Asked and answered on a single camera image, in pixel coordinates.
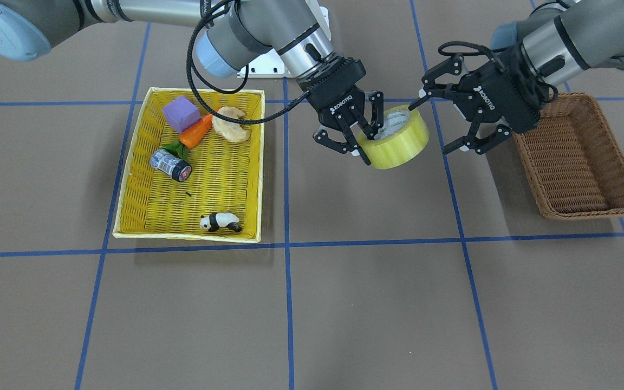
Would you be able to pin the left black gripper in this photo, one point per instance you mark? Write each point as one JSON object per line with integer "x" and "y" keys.
{"x": 484, "y": 96}

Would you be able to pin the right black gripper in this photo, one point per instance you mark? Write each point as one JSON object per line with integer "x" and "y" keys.
{"x": 340, "y": 106}

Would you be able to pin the yellow tape roll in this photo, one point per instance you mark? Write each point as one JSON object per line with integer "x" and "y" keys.
{"x": 403, "y": 136}

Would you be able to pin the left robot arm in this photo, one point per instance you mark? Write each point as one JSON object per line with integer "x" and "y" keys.
{"x": 561, "y": 39}

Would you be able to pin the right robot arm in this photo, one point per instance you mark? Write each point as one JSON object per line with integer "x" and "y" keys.
{"x": 226, "y": 36}

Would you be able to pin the brown wicker basket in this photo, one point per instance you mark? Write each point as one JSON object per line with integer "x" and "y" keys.
{"x": 572, "y": 161}

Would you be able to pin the yellow woven basket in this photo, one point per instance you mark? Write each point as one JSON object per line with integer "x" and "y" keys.
{"x": 226, "y": 177}

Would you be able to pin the toy croissant bread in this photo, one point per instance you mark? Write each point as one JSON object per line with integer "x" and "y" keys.
{"x": 232, "y": 132}

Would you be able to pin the orange toy carrot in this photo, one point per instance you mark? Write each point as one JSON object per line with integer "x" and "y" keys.
{"x": 189, "y": 138}

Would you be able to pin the purple foam cube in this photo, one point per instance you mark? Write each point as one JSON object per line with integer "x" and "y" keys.
{"x": 181, "y": 113}

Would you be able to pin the panda figurine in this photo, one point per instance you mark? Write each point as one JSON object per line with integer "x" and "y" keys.
{"x": 216, "y": 220}

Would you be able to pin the small black can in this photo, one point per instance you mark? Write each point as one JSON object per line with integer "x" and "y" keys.
{"x": 177, "y": 169}

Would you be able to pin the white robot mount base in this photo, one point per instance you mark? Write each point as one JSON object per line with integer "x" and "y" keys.
{"x": 274, "y": 67}

